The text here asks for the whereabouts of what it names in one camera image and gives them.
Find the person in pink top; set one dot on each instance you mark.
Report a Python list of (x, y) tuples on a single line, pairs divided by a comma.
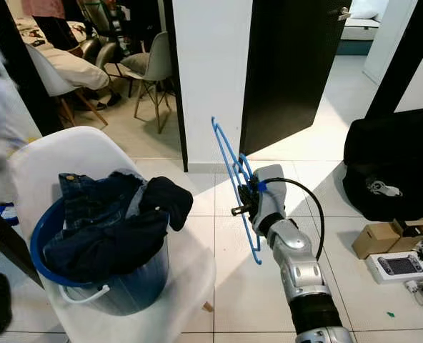
[(47, 8)]

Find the black panel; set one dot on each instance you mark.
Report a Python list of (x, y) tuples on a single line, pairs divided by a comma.
[(408, 50)]

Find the black fabric bag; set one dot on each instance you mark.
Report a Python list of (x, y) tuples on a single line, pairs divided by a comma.
[(390, 143)]

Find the white plastic chair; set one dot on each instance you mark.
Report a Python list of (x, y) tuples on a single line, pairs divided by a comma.
[(97, 150)]

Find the white chair with cushion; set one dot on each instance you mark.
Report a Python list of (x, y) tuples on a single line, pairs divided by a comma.
[(76, 68)]

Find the black door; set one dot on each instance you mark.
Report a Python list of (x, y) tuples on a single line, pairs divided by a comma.
[(290, 71)]

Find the blue plastic hanger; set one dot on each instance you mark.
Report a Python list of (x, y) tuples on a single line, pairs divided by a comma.
[(253, 243)]

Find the blue denim jeans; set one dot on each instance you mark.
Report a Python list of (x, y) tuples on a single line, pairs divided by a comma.
[(90, 200)]

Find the white plug adapter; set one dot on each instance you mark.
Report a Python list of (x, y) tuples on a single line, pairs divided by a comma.
[(411, 286)]

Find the black door frame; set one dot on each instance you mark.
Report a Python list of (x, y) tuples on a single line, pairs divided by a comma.
[(174, 86)]

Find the dark navy garment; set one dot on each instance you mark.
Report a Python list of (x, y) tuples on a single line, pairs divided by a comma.
[(111, 246)]

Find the blue plastic bucket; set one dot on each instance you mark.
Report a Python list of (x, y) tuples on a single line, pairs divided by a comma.
[(140, 286)]

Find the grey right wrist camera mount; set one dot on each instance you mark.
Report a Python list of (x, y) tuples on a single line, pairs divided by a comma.
[(272, 187)]

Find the grey shell chair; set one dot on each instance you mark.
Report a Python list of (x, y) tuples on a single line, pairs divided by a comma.
[(158, 61)]

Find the white bed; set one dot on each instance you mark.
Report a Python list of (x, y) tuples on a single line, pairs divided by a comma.
[(358, 30)]

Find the white console box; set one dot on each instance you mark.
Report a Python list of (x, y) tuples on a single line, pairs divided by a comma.
[(373, 266)]

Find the small brown cardboard box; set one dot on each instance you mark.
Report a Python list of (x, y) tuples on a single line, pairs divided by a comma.
[(419, 225), (376, 241)]

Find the plain black garment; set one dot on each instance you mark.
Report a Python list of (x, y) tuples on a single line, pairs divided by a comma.
[(168, 200)]

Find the silver humanoid robot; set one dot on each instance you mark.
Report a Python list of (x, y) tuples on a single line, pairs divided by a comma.
[(104, 50)]

